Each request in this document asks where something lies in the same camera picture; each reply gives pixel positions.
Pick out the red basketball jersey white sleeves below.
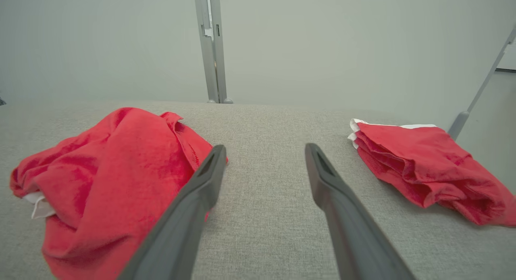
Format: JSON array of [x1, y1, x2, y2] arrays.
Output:
[[10, 107, 229, 280]]

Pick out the grey slanted metal bar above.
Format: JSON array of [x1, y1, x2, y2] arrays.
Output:
[[447, 25, 516, 142]]

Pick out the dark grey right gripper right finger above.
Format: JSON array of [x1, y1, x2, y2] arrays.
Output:
[[305, 142, 416, 280]]

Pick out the grey metal frame post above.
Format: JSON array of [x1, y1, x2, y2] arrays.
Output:
[[193, 0, 233, 104]]

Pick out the red shorts with white stripes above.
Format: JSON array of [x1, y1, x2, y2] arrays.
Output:
[[347, 119, 516, 227]]

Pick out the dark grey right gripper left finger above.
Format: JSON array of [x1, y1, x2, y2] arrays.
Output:
[[117, 144, 227, 280]]

